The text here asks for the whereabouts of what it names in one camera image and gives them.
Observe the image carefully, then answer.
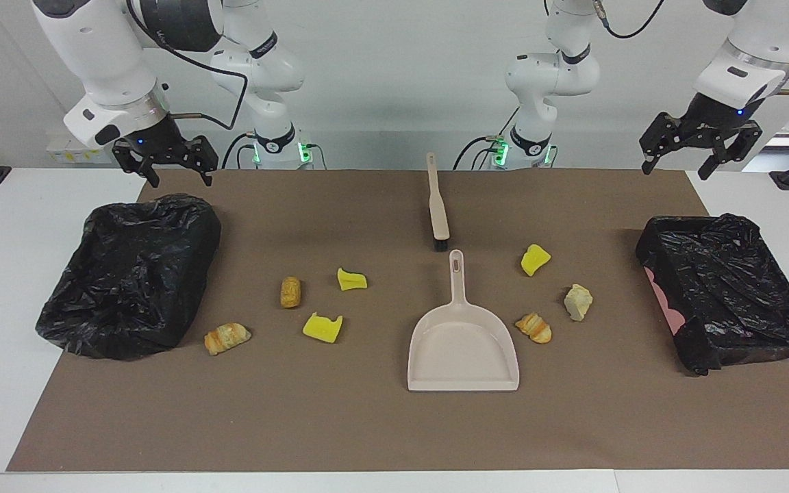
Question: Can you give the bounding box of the white power strip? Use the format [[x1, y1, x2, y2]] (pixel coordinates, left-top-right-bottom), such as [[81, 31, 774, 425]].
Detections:
[[47, 134, 118, 165]]

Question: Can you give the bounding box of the striped orange croissant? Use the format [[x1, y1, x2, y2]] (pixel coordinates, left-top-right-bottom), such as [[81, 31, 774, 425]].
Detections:
[[204, 323, 253, 356], [515, 313, 553, 344]]

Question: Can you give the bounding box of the brown table mat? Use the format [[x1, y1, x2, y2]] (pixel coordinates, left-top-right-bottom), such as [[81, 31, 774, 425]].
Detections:
[[6, 169, 789, 472]]

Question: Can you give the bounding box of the black base cable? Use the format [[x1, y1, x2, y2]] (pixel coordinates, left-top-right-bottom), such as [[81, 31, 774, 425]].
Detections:
[[453, 135, 505, 170], [221, 132, 258, 170]]

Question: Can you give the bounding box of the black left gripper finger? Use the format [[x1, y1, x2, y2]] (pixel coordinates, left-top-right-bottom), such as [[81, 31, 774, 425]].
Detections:
[[640, 112, 681, 175], [699, 122, 763, 181]]

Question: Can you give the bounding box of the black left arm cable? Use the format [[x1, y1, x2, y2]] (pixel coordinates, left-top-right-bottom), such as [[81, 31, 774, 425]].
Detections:
[[593, 0, 789, 97]]

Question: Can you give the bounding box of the beige plastic dustpan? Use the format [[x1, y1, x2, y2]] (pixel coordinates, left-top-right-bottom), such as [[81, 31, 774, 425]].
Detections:
[[407, 249, 521, 392]]

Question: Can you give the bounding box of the bin covered by black bag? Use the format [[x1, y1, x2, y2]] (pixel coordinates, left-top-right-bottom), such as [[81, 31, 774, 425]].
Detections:
[[36, 194, 222, 361]]

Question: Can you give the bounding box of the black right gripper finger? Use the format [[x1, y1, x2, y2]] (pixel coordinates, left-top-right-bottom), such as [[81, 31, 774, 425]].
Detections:
[[188, 136, 219, 188], [112, 139, 161, 188]]

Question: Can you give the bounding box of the yellow sponge chunk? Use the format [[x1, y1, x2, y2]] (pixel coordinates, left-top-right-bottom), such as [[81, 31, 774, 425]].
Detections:
[[521, 244, 552, 277]]

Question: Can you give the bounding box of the pink bin with black bag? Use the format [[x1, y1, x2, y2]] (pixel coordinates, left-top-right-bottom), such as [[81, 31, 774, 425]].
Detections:
[[636, 213, 789, 376]]

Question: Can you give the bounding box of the beige hand brush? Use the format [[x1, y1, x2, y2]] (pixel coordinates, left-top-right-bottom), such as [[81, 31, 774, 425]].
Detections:
[[426, 152, 450, 251]]

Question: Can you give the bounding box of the yellow sponge with green layer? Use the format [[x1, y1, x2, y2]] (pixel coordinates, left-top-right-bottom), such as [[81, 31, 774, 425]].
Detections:
[[303, 312, 344, 344]]

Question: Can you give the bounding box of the pale bread chunk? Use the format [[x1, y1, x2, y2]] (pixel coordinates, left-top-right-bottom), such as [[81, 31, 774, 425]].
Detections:
[[564, 283, 594, 322]]

